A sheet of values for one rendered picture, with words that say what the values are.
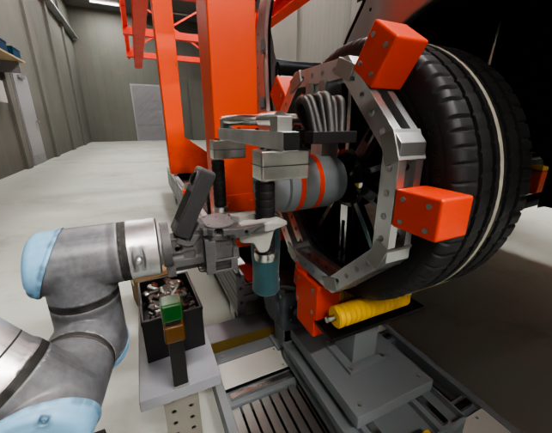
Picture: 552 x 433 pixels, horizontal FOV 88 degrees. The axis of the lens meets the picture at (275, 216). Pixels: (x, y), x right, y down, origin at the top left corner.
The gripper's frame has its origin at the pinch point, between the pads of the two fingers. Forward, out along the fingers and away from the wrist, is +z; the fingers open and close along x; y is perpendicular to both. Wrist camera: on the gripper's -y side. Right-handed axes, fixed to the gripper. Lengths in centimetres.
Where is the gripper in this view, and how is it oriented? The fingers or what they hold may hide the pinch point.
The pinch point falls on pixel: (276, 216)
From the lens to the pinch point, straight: 53.0
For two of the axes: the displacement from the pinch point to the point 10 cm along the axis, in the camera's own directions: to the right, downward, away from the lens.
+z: 9.1, -1.3, 4.0
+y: 0.0, 9.5, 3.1
